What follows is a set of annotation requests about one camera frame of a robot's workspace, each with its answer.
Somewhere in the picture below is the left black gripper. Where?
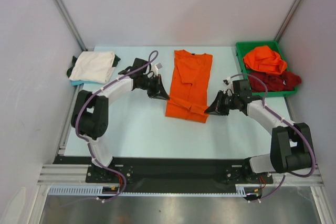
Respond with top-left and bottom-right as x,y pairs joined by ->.
139,74 -> 169,101

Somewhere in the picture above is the orange t shirt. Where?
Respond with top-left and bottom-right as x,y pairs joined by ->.
165,50 -> 213,123
243,46 -> 288,75

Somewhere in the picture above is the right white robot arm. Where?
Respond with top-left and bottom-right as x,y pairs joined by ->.
204,79 -> 316,183

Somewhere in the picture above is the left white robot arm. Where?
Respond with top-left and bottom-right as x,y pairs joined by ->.
71,58 -> 170,182

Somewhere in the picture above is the green plastic bin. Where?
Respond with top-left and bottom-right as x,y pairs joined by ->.
236,40 -> 298,98

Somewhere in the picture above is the dark red t shirt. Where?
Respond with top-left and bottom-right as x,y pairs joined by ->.
248,70 -> 302,92

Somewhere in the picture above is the folded white t shirt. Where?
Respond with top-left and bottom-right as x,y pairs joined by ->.
69,51 -> 116,84

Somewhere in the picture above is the folded light blue t shirt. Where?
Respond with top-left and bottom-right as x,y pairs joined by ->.
70,80 -> 88,87

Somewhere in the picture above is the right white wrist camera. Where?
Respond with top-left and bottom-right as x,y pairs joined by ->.
223,77 -> 233,89

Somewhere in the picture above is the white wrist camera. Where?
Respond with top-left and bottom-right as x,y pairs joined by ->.
223,77 -> 233,89
151,63 -> 162,76

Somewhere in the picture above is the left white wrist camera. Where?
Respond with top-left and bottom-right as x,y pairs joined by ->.
151,63 -> 162,76

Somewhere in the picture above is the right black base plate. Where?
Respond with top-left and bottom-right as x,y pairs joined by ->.
224,165 -> 274,185

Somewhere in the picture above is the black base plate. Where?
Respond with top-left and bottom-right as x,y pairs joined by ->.
85,165 -> 133,184
224,165 -> 274,185

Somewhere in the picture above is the white slotted cable duct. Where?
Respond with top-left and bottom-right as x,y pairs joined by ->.
48,185 -> 260,197

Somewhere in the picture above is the left aluminium side rail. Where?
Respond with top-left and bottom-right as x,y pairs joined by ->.
56,84 -> 83,156

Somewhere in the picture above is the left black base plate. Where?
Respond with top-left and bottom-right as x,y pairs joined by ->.
85,165 -> 133,184

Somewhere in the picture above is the aluminium front rail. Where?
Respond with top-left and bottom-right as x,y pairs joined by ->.
37,164 -> 324,187

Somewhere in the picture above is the right aluminium corner post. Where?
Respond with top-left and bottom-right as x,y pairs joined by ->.
274,0 -> 303,42

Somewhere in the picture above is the aluminium corner post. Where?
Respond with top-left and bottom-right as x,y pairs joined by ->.
52,0 -> 88,51
274,0 -> 303,42

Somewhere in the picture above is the left aluminium corner post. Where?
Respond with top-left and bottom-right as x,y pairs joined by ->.
52,0 -> 88,51

